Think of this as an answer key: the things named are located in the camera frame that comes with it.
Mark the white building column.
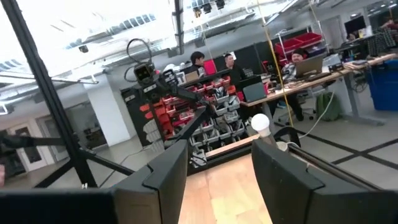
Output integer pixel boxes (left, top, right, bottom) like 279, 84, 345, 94
85, 74, 131, 147

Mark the linear ceiling light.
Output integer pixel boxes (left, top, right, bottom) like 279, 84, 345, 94
174, 0, 185, 55

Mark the glass door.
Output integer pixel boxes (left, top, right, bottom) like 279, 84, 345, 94
9, 123, 69, 172

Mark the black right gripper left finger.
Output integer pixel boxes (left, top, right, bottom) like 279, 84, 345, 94
0, 139, 189, 224

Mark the green backpack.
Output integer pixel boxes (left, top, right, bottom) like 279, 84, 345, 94
315, 92, 343, 122

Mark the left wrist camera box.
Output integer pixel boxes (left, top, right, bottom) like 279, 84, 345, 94
133, 62, 156, 85

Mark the white lamp cord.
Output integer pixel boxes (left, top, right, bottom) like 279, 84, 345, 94
285, 90, 336, 147

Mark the black monitor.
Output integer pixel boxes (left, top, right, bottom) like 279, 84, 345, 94
343, 15, 367, 35

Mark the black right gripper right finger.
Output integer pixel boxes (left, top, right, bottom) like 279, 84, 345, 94
251, 138, 398, 224

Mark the parts shelf with orange bins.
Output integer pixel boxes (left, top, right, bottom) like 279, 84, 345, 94
121, 70, 249, 150

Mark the large blue bin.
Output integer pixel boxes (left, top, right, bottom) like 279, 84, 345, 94
365, 59, 398, 112

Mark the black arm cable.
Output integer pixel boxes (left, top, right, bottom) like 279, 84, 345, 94
124, 38, 154, 83

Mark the red storage bin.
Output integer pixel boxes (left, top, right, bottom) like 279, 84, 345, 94
295, 32, 323, 47
274, 37, 304, 58

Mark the wooden work desk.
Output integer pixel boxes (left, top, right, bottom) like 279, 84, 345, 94
241, 52, 398, 127

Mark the yellow hanging cable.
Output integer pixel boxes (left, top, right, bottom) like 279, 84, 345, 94
255, 0, 295, 128

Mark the white bulb on wooden base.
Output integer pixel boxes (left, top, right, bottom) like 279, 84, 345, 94
250, 113, 289, 153

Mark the black tripod stand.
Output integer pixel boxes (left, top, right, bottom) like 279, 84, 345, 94
0, 0, 383, 191

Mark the grey laptop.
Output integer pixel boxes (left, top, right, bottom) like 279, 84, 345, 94
241, 81, 267, 103

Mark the open laptop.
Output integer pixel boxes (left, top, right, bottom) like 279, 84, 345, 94
294, 55, 325, 78

